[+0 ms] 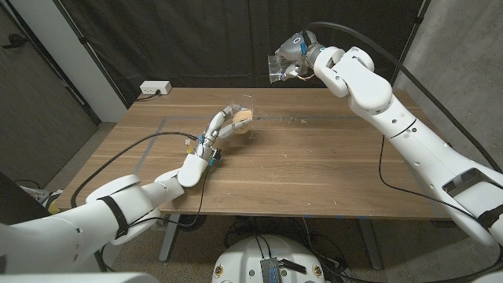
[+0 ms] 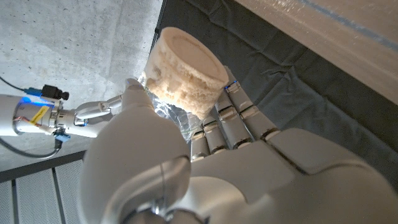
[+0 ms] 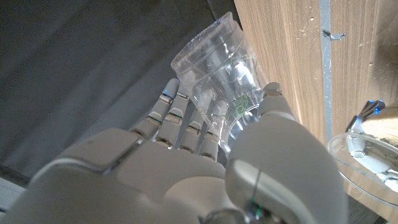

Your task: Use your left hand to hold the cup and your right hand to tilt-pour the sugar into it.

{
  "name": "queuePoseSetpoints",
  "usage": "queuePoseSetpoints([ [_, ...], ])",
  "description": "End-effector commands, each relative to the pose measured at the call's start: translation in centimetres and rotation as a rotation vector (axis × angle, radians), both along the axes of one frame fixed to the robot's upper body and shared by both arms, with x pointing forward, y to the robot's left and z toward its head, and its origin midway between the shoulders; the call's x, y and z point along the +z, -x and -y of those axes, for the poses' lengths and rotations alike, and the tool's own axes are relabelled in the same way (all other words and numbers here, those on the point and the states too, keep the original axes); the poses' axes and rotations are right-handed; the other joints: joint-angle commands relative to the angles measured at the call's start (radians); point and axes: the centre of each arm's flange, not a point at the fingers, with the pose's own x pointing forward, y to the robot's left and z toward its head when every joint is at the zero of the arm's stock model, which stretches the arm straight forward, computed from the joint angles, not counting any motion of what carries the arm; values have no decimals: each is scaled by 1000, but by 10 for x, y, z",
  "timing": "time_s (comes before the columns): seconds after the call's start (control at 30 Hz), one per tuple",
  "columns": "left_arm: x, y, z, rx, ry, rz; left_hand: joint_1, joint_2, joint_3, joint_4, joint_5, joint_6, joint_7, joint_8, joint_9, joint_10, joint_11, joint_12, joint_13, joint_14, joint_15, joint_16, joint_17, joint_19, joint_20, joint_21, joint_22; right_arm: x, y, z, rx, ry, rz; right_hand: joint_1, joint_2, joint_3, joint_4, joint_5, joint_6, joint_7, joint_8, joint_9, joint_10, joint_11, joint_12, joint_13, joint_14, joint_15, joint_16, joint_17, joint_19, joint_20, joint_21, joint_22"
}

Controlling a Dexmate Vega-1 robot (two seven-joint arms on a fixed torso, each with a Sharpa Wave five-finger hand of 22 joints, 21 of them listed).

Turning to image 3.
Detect large clear plastic cup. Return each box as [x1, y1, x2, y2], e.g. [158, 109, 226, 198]
[170, 11, 272, 156]

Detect small clear plastic cup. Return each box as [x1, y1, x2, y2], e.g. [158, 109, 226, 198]
[326, 105, 398, 208]

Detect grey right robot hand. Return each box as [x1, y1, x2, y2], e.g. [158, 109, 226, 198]
[0, 77, 349, 224]

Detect black backdrop curtain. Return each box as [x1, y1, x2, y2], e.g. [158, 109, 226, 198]
[0, 0, 244, 178]

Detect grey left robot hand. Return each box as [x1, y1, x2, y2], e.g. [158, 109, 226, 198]
[344, 99, 398, 185]

